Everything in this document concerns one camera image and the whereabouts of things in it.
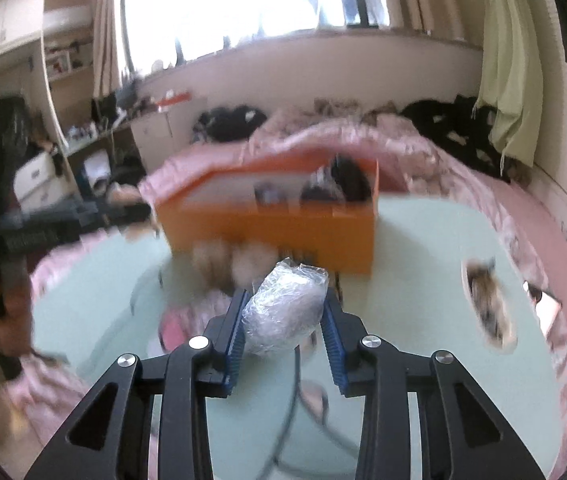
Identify pink bed sheet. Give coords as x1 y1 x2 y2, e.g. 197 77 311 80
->
483 175 567 311

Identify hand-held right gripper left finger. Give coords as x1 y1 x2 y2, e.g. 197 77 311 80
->
24 287 250 480

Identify mint green desktop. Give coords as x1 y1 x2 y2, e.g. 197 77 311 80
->
28 195 567 480

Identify black clothes pile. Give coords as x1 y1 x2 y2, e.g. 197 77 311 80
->
401 97 524 176
194 105 269 143

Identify crumpled wrappers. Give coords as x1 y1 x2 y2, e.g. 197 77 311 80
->
463 257 514 348

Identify orange and white carton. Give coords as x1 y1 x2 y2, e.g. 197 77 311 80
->
156 91 193 111

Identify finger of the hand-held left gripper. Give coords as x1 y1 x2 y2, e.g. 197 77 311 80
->
6 222 114 257
51 199 153 233

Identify light green hanging cloth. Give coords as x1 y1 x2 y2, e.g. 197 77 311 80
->
473 0 547 168

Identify bubble wrap bundle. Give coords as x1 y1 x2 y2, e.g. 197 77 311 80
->
240 257 329 356

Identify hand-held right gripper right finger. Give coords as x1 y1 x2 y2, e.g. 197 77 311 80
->
321 287 547 480

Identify black lace garment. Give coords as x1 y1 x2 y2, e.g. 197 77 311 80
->
301 155 371 206

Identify white cabinet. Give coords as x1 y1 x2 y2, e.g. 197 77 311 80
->
131 107 199 171

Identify white storage box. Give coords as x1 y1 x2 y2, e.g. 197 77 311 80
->
14 152 59 201

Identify beige fur pompom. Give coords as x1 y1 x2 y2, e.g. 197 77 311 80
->
228 245 274 288

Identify beige curtain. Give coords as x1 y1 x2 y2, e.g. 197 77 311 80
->
388 0 489 46
91 0 129 98

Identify white wall shelf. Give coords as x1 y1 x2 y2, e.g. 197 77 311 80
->
0 0 114 196

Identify orange box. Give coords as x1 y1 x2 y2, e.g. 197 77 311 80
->
154 152 381 276

